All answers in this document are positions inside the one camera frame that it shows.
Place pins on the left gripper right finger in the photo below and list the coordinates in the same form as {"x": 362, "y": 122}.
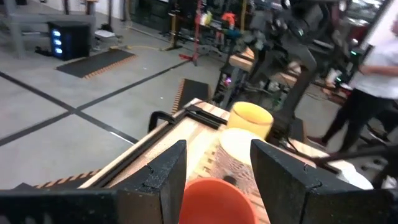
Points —
{"x": 286, "y": 186}

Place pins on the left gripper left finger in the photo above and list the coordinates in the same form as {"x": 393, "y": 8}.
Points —
{"x": 155, "y": 193}

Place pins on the black mug orange inside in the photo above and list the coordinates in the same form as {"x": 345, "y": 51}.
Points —
{"x": 214, "y": 202}

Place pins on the pink patterned mug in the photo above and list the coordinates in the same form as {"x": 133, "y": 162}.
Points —
{"x": 233, "y": 146}

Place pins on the yellow mug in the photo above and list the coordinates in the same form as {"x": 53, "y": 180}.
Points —
{"x": 248, "y": 119}

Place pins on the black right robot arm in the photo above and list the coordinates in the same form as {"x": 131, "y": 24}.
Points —
{"x": 295, "y": 93}

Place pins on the black table clamp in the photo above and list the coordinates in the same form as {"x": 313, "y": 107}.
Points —
{"x": 155, "y": 115}

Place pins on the black mat striped edge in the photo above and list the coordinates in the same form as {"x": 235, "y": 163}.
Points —
{"x": 196, "y": 90}
{"x": 68, "y": 179}
{"x": 96, "y": 62}

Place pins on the wooden workstation table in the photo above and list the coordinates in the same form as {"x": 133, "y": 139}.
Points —
{"x": 241, "y": 60}

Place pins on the person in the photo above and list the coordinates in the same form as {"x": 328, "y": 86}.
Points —
{"x": 379, "y": 74}

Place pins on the red metal stand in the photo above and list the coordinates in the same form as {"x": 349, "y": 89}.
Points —
{"x": 196, "y": 31}

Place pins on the black computer tower blue lights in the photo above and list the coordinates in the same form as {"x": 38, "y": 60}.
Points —
{"x": 74, "y": 40}

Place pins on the black aluminium frame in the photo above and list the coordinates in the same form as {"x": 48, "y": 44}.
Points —
{"x": 136, "y": 155}

